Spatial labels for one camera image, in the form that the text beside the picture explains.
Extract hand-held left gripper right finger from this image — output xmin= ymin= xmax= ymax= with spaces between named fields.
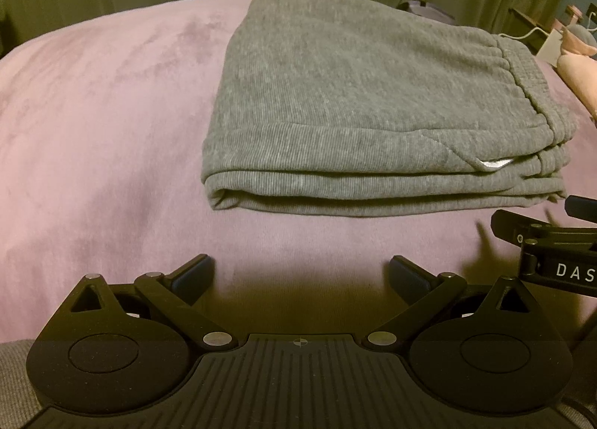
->
xmin=361 ymin=255 xmax=546 ymax=351

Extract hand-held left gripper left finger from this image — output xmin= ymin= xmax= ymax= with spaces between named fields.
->
xmin=60 ymin=253 xmax=240 ymax=351

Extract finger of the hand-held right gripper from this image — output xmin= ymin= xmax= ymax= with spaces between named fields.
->
xmin=565 ymin=195 xmax=597 ymax=221
xmin=491 ymin=209 xmax=597 ymax=244

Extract grey pants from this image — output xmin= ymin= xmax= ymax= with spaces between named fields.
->
xmin=201 ymin=0 xmax=578 ymax=219

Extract pink plush toy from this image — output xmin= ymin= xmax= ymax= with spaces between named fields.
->
xmin=556 ymin=3 xmax=597 ymax=119

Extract pink blanket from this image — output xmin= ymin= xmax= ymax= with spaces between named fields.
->
xmin=0 ymin=0 xmax=597 ymax=364

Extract dark wooden furniture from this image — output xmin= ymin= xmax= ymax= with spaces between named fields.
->
xmin=507 ymin=8 xmax=563 ymax=55

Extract grey cloth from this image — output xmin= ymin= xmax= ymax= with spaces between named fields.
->
xmin=0 ymin=339 xmax=46 ymax=429

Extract crumpled bag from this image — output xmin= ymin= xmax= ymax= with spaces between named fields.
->
xmin=396 ymin=0 xmax=457 ymax=23

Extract white cable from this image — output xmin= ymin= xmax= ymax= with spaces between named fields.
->
xmin=498 ymin=11 xmax=597 ymax=40

